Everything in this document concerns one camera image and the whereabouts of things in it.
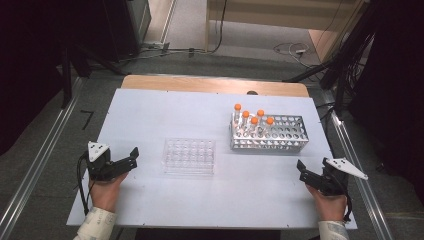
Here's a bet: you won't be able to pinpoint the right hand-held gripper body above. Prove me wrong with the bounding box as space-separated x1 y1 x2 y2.
319 157 370 198

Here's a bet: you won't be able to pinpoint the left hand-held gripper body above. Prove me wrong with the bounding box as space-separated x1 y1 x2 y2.
86 141 118 183

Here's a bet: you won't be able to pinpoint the metal test tube rack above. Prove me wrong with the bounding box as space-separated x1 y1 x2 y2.
229 111 310 154

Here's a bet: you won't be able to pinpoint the clear acrylic tube rack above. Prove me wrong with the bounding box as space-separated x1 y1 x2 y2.
163 137 217 176

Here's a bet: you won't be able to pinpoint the person's right hand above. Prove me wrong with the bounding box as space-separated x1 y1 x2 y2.
305 184 348 222

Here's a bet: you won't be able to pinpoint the person's left hand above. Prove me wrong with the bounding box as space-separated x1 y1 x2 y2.
88 171 130 213

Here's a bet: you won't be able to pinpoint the black metal stand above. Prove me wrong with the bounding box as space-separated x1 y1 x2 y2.
58 41 129 110

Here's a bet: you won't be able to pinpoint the dark curtain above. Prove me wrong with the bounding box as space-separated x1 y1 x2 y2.
348 0 424 201
0 0 101 156

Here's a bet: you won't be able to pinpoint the dark cabinet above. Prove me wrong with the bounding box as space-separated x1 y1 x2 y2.
99 0 152 63

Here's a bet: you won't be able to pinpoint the beige wooden furniture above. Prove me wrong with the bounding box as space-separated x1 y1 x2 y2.
204 0 369 64

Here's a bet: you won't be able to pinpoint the metal floor rail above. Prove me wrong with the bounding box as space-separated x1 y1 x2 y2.
320 89 397 240
0 76 85 240

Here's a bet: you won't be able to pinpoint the right hand-held gripper black cable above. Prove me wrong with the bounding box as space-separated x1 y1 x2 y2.
342 186 354 224

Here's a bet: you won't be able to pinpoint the black stand with cables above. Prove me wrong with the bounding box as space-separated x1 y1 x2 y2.
282 0 379 116

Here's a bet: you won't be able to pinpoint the grey floor cables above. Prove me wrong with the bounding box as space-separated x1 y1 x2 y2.
121 40 209 65

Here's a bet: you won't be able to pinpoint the white coiled cable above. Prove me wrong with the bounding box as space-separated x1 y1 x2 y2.
272 41 314 68

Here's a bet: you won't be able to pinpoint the black hanging cable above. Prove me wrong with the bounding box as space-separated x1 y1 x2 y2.
211 0 229 54

